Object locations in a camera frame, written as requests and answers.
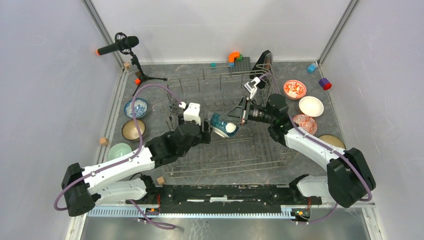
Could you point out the pink brown flower bowl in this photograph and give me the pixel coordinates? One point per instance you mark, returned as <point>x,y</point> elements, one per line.
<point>332,140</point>

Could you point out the black metronome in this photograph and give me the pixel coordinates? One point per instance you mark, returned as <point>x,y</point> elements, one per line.
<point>262,67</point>

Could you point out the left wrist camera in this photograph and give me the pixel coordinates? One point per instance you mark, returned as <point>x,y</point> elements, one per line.
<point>191,112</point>

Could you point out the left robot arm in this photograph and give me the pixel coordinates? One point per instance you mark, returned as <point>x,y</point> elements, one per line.
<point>83,188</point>

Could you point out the black microphone tripod stand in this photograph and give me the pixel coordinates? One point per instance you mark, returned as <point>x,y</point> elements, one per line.
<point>141,77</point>

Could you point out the white bowl orange pattern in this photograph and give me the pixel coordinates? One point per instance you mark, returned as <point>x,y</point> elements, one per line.
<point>294,89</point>

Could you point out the purple red toy block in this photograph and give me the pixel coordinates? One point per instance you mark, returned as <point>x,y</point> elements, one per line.
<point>325,84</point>

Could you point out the grey wire dish rack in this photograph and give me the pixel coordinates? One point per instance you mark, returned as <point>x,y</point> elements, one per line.
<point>237,144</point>

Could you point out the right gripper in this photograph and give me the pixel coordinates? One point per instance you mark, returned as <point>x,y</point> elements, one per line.
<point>246,112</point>

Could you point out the white blue rimmed bowl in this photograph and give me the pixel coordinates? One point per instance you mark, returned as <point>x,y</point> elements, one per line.
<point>140,108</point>

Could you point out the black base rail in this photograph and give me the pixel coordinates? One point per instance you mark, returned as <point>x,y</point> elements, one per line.
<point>225,199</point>

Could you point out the wooden cube near rail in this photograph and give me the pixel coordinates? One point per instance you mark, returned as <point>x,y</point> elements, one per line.
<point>161,180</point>

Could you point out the dark brown banded bowl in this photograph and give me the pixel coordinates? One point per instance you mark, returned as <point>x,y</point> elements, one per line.
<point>129,130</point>

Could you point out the black microphone orange tip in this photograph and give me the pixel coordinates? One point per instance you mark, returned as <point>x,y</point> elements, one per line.
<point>122,43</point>

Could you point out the blue toy block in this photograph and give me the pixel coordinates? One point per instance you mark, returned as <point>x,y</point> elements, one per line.
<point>312,67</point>

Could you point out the teal bowl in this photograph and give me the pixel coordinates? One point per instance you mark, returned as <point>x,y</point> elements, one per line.
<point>222,128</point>

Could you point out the pale green bowl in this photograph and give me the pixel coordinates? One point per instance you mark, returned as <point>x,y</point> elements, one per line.
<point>118,150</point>

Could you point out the orange curved toy block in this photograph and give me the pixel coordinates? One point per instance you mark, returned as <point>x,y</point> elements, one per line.
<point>233,56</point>

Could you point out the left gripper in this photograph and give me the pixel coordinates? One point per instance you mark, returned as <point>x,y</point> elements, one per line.
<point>205,136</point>

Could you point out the small wooden cube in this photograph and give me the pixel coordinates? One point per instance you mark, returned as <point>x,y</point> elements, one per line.
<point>103,141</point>

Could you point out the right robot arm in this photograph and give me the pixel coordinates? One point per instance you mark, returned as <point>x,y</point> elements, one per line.
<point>348,177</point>

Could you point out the blue white patterned bowl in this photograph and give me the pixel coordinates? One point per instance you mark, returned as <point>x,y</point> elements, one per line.
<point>306,122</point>

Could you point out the grey studded base plate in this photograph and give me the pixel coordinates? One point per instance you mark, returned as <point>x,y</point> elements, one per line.
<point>243,65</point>

